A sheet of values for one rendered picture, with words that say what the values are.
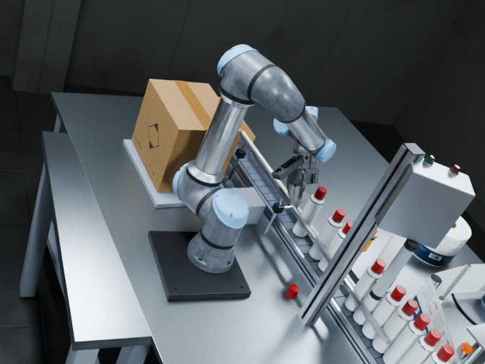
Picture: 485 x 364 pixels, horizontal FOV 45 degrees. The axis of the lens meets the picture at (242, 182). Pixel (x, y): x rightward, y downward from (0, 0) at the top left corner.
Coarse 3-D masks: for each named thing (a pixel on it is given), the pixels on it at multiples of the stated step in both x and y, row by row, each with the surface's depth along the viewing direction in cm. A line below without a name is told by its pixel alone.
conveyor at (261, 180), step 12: (240, 144) 241; (252, 156) 237; (252, 168) 230; (264, 180) 227; (264, 192) 220; (276, 192) 223; (288, 216) 214; (288, 228) 208; (300, 240) 205; (312, 240) 207; (312, 264) 197; (336, 300) 188; (348, 312) 185; (360, 336) 179; (372, 348) 177
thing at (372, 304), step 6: (390, 288) 175; (384, 294) 174; (366, 300) 178; (372, 300) 176; (378, 300) 176; (372, 306) 177; (354, 312) 184; (360, 312) 180; (372, 312) 179; (354, 318) 183; (360, 318) 181; (366, 318) 180; (360, 324) 182
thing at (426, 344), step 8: (424, 336) 164; (432, 336) 159; (440, 336) 160; (416, 344) 163; (424, 344) 161; (432, 344) 160; (408, 352) 165; (416, 352) 162; (424, 352) 161; (408, 360) 165; (416, 360) 163; (424, 360) 163
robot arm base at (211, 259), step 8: (200, 232) 181; (192, 240) 184; (200, 240) 180; (208, 240) 178; (192, 248) 182; (200, 248) 180; (208, 248) 179; (216, 248) 178; (224, 248) 179; (232, 248) 182; (192, 256) 181; (200, 256) 181; (208, 256) 179; (216, 256) 179; (224, 256) 180; (232, 256) 184; (200, 264) 180; (208, 264) 180; (216, 264) 180; (224, 264) 182; (216, 272) 182
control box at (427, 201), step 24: (408, 168) 145; (432, 168) 147; (408, 192) 146; (432, 192) 145; (456, 192) 144; (384, 216) 150; (408, 216) 149; (432, 216) 148; (456, 216) 148; (432, 240) 153
